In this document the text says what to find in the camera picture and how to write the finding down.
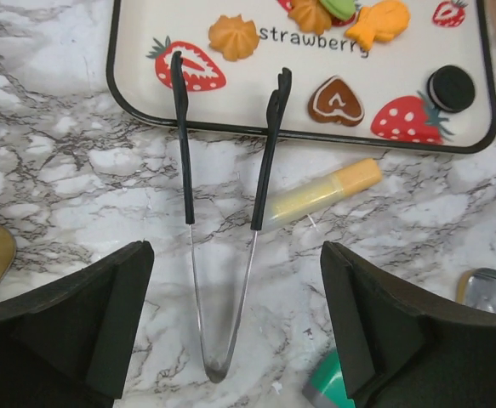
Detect yellow orange highlighter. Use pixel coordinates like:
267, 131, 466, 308
261, 158, 382, 233

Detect strawberry pattern tray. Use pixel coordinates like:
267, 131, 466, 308
106, 1, 496, 154

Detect brown heart cookie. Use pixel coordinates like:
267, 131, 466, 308
307, 76, 365, 127

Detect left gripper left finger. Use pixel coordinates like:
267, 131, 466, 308
0, 241, 154, 407

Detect green macaron cookie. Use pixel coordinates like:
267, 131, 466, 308
320, 0, 356, 20

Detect black sandwich cookie right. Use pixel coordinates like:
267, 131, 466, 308
426, 65, 476, 114

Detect black metal tongs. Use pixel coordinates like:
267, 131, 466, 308
170, 51, 293, 384

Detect green grey eraser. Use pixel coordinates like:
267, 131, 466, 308
302, 349, 356, 408

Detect orange swirl cookie centre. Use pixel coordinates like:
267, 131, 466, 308
288, 0, 333, 36

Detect orange fish cookie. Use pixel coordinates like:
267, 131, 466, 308
345, 0, 410, 51

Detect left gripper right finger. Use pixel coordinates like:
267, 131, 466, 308
320, 241, 496, 407

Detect silver tin lid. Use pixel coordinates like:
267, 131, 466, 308
455, 268, 496, 314

